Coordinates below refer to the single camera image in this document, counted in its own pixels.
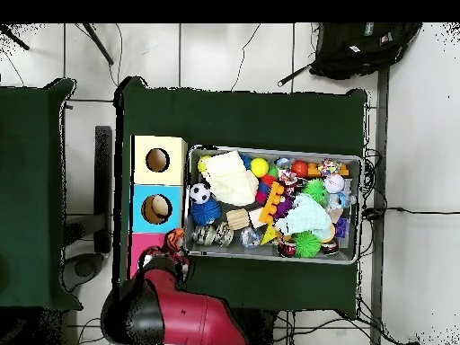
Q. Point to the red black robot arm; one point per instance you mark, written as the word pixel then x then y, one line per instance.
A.
pixel 194 320

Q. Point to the wooden box three holes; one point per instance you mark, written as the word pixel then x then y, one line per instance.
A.
pixel 143 215

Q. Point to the mint green waffle cloth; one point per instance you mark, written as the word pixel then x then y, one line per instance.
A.
pixel 305 219

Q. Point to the yellow seamed ball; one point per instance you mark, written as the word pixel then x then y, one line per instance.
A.
pixel 259 167

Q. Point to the orange toy building block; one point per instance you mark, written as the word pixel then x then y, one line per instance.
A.
pixel 272 203

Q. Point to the black tripod leg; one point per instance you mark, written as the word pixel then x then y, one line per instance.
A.
pixel 16 41
pixel 99 45

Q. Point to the cream waffle cloth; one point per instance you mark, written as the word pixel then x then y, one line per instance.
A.
pixel 230 179

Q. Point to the green spiky ball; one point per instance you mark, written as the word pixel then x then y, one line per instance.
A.
pixel 306 244

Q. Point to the orange tiger plush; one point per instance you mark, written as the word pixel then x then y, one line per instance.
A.
pixel 175 239

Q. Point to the white baseball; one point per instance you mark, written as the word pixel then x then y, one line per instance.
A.
pixel 334 183

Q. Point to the black white soccer ball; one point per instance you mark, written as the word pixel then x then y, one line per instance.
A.
pixel 199 193

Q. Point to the grey oval base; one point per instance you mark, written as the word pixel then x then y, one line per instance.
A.
pixel 84 267

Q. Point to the black backpack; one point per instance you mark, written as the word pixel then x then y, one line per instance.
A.
pixel 359 50

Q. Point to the dark green table cloth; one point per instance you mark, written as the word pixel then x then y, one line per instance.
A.
pixel 28 179
pixel 233 118

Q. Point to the silver mesh bin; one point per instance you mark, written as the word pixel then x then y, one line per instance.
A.
pixel 233 248

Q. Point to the yellow triangle block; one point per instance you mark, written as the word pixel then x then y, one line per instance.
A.
pixel 268 235

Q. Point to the blue spiky ball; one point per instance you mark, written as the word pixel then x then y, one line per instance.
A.
pixel 205 212

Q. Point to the grey metal rail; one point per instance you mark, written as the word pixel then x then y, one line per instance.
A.
pixel 381 125

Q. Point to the black upright panel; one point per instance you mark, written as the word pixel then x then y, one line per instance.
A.
pixel 103 179

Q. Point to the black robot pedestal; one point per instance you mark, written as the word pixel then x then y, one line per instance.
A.
pixel 258 327

